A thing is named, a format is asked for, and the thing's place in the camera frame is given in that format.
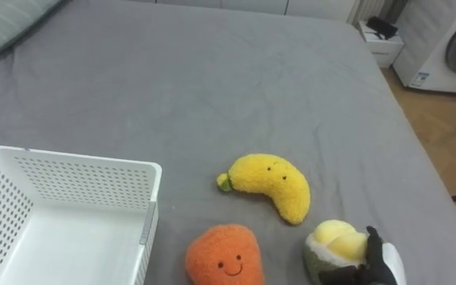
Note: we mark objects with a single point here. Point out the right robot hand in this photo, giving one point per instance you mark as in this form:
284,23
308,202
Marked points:
380,263

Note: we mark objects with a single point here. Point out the green yellow durian soft toy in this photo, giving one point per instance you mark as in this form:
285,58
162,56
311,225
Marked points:
337,247

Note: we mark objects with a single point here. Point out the yellow banana soft toy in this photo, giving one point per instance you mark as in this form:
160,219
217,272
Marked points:
269,183

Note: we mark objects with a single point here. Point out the orange fruit soft toy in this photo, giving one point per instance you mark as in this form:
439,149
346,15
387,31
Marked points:
224,257

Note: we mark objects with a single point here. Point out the white cardboard box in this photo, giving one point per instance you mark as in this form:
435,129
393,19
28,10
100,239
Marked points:
381,45

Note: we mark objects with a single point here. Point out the white washing machine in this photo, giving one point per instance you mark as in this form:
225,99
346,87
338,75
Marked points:
441,47

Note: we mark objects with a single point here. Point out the black object on box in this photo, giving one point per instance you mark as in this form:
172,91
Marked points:
381,27

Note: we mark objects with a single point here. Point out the grey bed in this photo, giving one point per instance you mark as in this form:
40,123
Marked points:
212,87

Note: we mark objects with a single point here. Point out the white perforated plastic basket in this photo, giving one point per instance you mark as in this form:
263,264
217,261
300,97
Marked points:
69,221

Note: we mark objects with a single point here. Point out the grey green pillow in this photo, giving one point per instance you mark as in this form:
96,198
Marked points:
2,27

